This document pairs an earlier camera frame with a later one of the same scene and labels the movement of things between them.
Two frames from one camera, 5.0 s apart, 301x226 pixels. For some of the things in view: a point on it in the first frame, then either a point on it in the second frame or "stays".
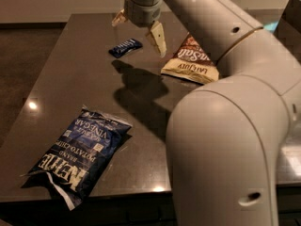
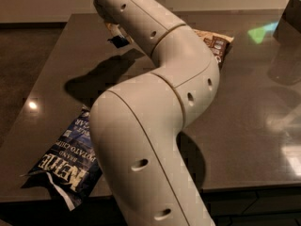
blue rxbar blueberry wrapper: [125, 48] → [118, 41]
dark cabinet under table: [139, 209] stays
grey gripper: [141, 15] → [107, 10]
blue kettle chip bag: [75, 160] stays
